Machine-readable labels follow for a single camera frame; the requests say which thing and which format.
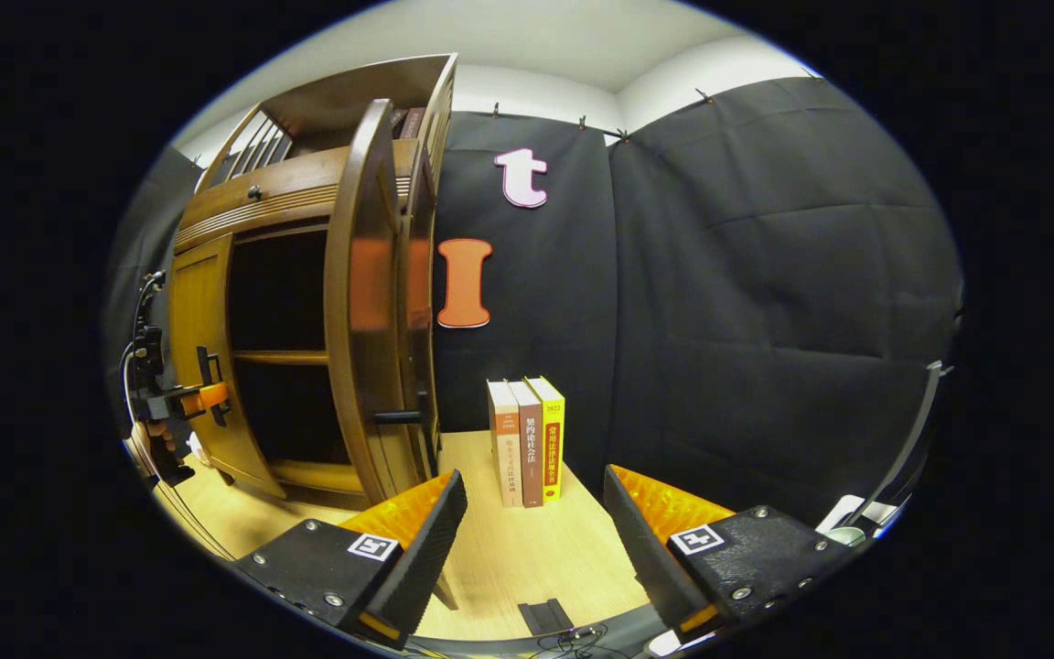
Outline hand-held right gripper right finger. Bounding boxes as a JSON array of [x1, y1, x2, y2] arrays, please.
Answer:
[[602, 464, 857, 642]]

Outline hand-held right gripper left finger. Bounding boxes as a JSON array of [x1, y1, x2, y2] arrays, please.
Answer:
[[232, 470, 469, 649]]

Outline wooden double-door shoe cabinet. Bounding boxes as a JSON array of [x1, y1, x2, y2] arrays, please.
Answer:
[[166, 53, 459, 513]]

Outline wooden cabinet drawer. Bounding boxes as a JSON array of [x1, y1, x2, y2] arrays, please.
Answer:
[[175, 137, 423, 230]]

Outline small black flat block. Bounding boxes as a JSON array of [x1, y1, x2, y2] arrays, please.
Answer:
[[518, 599, 575, 635]]

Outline brown book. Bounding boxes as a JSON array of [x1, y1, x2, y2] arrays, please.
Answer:
[[509, 379, 546, 509]]

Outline white stand base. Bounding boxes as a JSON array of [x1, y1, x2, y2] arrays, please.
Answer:
[[815, 494, 898, 548]]

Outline black backdrop cloth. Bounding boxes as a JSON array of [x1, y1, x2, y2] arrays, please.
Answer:
[[106, 75, 965, 532]]

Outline black metal stand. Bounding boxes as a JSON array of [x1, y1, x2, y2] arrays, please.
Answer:
[[861, 360, 953, 530]]

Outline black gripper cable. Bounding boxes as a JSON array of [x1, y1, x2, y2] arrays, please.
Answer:
[[120, 270, 167, 431]]

